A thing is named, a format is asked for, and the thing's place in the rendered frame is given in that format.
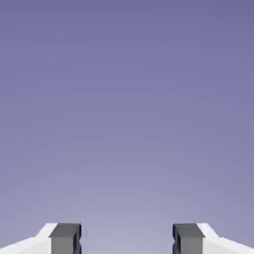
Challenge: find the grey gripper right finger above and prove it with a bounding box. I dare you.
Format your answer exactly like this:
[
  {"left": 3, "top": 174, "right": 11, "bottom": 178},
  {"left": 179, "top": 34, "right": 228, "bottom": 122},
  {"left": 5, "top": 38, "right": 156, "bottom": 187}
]
[{"left": 172, "top": 222, "right": 254, "bottom": 254}]

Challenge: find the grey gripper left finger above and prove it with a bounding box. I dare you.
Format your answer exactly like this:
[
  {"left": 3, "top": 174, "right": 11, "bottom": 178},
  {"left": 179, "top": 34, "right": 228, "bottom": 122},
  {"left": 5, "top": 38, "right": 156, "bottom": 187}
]
[{"left": 0, "top": 222, "right": 82, "bottom": 254}]

